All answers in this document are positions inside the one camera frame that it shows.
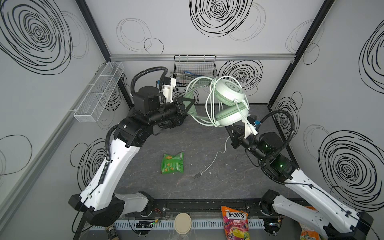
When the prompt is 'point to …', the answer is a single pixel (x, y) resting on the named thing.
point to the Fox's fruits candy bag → (236, 224)
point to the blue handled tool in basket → (191, 73)
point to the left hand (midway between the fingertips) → (195, 101)
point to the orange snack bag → (308, 233)
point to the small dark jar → (111, 232)
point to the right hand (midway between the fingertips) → (226, 124)
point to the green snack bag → (171, 163)
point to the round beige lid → (182, 223)
